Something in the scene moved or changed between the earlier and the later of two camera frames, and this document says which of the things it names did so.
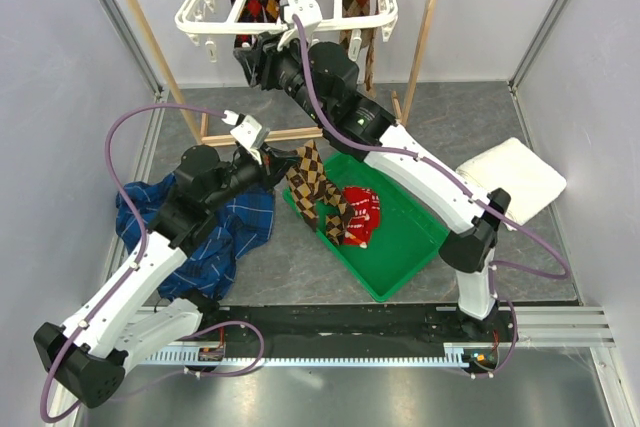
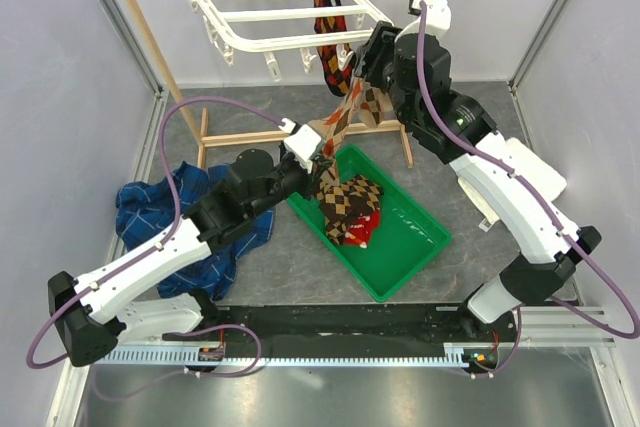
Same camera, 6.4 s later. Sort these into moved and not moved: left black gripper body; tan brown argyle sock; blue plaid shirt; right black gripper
Moved: left black gripper body; tan brown argyle sock; right black gripper
Not moved: blue plaid shirt
